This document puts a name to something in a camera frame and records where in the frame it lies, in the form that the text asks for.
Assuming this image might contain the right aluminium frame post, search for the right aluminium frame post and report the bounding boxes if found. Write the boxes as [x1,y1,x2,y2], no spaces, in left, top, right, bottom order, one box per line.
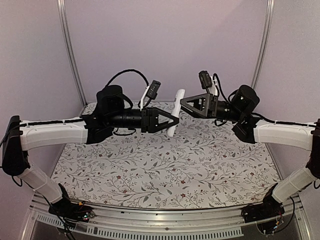
[251,0,275,90]

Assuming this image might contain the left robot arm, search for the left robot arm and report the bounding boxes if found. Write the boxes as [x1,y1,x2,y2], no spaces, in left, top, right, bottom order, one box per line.
[1,85,185,217]

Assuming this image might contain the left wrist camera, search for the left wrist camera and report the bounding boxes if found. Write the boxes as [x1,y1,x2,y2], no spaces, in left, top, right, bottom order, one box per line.
[146,80,161,100]

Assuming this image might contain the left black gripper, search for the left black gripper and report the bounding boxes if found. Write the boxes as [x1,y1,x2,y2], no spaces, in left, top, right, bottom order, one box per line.
[107,107,179,133]

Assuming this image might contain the left aluminium frame post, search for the left aluminium frame post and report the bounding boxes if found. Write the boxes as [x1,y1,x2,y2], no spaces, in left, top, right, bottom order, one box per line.
[56,0,88,106]

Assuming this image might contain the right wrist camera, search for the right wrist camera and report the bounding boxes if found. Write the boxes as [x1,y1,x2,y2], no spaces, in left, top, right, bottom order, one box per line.
[198,70,212,90]

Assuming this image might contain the front aluminium rail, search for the front aluminium rail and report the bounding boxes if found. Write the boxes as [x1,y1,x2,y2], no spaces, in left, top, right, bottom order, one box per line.
[20,194,312,240]

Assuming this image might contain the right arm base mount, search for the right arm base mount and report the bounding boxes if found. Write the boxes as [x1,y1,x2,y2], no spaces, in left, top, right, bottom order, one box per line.
[241,198,285,223]

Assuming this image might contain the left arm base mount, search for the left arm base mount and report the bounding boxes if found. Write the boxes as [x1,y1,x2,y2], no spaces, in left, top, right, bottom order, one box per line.
[48,198,95,223]

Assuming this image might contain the aluminium frame post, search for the aluminium frame post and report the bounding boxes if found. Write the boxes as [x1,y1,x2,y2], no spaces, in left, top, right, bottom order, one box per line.
[56,0,88,106]
[251,0,275,90]

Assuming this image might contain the white remote control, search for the white remote control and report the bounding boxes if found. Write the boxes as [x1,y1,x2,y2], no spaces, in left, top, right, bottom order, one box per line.
[166,89,185,138]

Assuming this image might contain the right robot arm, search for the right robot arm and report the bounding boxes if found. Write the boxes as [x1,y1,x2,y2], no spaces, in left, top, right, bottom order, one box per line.
[180,85,320,218]

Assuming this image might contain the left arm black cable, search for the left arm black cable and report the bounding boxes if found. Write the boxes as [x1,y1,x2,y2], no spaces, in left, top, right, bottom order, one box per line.
[106,69,150,88]

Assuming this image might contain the floral patterned table mat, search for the floral patterned table mat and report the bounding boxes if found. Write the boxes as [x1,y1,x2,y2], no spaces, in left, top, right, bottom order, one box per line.
[51,113,280,209]

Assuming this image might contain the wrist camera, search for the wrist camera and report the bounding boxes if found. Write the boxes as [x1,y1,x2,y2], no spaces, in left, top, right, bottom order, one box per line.
[146,80,161,100]
[198,70,212,90]

